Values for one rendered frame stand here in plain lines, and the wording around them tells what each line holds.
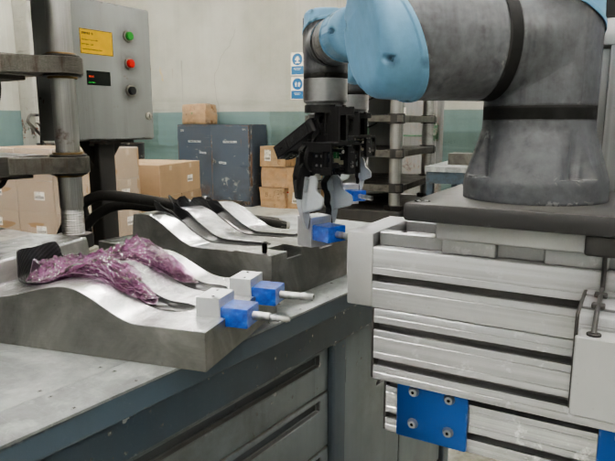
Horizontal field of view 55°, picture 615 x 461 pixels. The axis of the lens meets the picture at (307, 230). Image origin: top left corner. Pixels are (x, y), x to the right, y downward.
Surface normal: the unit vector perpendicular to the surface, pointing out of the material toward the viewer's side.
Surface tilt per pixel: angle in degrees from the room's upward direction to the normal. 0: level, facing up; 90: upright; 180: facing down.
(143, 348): 90
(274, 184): 81
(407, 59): 114
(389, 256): 90
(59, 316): 90
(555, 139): 72
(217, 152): 90
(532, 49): 103
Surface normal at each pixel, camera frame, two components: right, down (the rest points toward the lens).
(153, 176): -0.29, 0.17
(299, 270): 0.82, 0.11
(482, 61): 0.20, 0.58
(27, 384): 0.00, -0.98
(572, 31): 0.22, 0.17
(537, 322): -0.49, 0.15
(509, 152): -0.67, -0.18
